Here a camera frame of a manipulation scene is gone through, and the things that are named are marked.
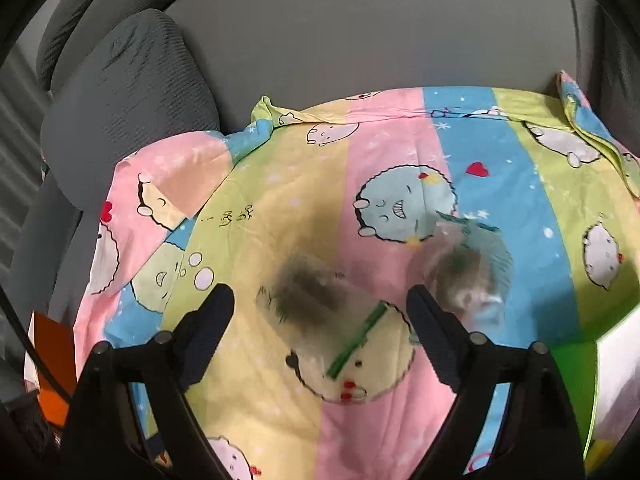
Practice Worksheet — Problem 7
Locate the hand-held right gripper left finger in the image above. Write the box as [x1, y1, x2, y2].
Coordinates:
[60, 283, 236, 480]

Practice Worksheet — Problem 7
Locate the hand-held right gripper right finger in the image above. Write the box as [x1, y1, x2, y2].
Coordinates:
[406, 285, 586, 480]

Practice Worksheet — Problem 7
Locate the clear green-printed plastic bag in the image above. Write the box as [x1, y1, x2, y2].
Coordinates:
[407, 210, 516, 331]
[255, 252, 416, 378]

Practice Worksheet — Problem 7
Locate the green storage box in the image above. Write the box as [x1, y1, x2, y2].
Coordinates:
[550, 310, 640, 480]

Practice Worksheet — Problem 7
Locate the orange card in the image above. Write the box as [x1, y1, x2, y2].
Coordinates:
[31, 310, 79, 427]

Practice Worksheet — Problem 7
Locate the pastel cartoon printed blanket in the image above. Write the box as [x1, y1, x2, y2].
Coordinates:
[72, 70, 640, 480]

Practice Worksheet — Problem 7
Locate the grey sofa cushion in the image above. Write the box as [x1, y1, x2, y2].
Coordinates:
[36, 0, 193, 92]
[40, 9, 222, 211]

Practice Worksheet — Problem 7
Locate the grey sofa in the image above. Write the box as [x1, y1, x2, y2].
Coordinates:
[0, 0, 640, 411]

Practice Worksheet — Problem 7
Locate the black cable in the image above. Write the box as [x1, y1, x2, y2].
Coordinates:
[0, 285, 72, 406]

